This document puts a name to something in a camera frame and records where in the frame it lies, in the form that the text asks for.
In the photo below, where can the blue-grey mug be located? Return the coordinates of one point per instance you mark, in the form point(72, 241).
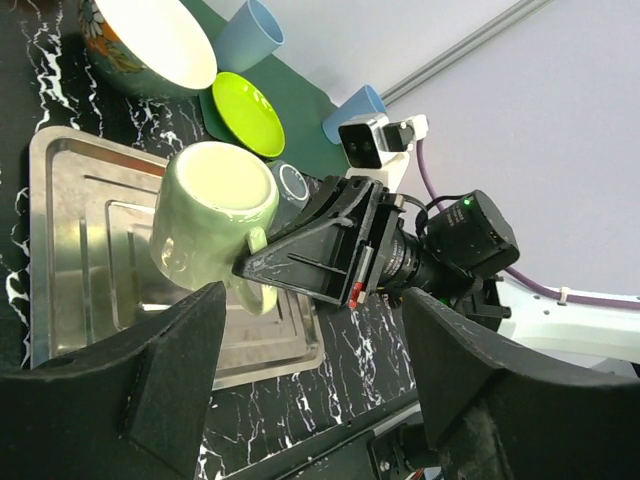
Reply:
point(293, 194)

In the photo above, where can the dark green mat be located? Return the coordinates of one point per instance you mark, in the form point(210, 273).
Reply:
point(301, 107)

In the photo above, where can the light blue cup left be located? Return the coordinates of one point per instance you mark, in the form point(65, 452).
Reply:
point(252, 34)

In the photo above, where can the white grey bowl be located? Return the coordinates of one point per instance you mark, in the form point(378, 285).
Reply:
point(148, 49)

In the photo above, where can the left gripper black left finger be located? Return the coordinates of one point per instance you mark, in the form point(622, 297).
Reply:
point(132, 406)

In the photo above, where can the lime green plate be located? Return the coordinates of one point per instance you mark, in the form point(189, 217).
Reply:
point(248, 114)

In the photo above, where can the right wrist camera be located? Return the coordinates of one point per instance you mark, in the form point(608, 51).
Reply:
point(380, 149)

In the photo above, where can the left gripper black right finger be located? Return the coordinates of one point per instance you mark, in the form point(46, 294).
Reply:
point(494, 409)

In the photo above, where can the metal tray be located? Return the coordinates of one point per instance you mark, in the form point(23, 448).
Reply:
point(91, 276)

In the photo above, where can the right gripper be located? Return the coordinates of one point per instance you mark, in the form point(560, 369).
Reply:
point(331, 260)

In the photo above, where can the light blue cup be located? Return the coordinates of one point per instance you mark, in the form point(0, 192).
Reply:
point(366, 100)
point(252, 34)

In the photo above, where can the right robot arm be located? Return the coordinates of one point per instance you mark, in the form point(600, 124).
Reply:
point(469, 242)

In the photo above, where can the light blue cup right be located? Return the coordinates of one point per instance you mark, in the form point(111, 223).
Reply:
point(366, 100)

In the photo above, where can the light green mug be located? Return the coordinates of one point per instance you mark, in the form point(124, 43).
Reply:
point(216, 201)

